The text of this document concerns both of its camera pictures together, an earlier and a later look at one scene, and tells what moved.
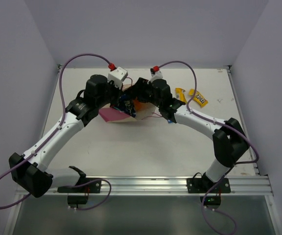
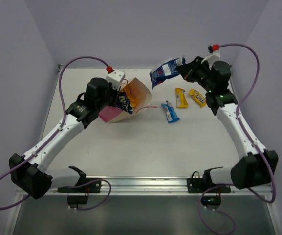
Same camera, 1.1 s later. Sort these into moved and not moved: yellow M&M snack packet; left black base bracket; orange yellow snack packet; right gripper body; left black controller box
Moved: right gripper body; orange yellow snack packet
Not moved: left black controller box; yellow M&M snack packet; left black base bracket
